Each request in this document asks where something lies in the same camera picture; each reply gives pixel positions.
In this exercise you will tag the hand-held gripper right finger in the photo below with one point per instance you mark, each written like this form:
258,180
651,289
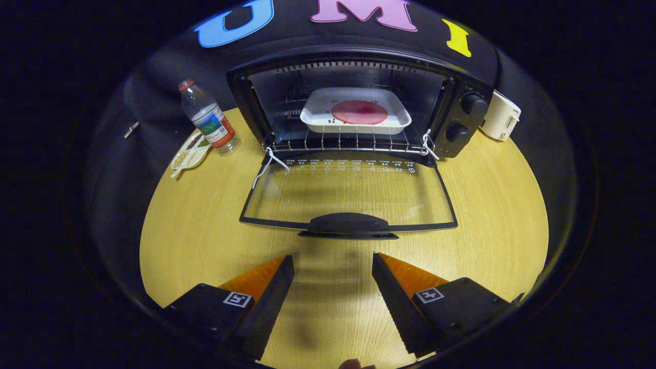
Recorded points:
394,305

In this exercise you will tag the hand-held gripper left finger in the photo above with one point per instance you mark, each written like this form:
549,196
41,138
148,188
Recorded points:
269,307

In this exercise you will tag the black toaster oven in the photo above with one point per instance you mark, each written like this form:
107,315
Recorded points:
353,224

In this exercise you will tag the round pink meat slice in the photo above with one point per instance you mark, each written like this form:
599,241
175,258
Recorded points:
359,113

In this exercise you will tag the white square tray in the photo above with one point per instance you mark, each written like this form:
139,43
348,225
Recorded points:
318,115

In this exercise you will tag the cream pop-up toaster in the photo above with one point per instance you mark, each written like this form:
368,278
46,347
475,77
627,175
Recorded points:
502,120

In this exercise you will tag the clear plastic water bottle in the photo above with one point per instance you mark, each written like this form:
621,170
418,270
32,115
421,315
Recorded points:
205,115

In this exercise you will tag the silver cloth clip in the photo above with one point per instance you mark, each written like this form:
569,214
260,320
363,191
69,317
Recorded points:
131,129

